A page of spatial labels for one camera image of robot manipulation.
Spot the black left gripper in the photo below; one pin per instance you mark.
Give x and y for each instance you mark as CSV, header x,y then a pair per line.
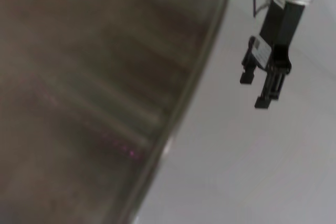
x,y
283,24

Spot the stainless steel mixing bowl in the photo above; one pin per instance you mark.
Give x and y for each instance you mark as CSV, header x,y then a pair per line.
x,y
78,77

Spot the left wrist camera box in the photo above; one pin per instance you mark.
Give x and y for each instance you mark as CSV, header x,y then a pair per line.
x,y
261,51

